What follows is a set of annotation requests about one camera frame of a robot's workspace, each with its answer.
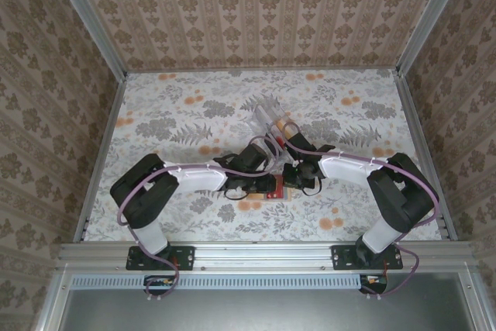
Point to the red card with chip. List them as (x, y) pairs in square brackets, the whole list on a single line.
[(276, 194)]

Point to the orange tan card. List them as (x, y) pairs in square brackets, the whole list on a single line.
[(281, 123)]

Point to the aluminium front rail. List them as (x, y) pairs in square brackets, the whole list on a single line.
[(263, 255)]

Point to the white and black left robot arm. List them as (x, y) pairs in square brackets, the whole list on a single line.
[(197, 180)]

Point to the clear plastic card box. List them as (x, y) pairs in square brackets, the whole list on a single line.
[(267, 108)]

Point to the grey metal sheet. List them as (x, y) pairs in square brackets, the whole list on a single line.
[(252, 311)]

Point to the black connector box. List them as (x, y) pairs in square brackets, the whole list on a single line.
[(159, 282), (374, 281)]

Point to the small wooden tray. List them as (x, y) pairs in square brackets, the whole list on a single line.
[(257, 197)]

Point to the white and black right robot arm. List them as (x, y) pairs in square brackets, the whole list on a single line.
[(348, 166)]

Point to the floral table cover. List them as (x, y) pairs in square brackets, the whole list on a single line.
[(174, 87)]

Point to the aluminium corner post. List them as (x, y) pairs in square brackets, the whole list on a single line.
[(89, 17), (434, 17)]

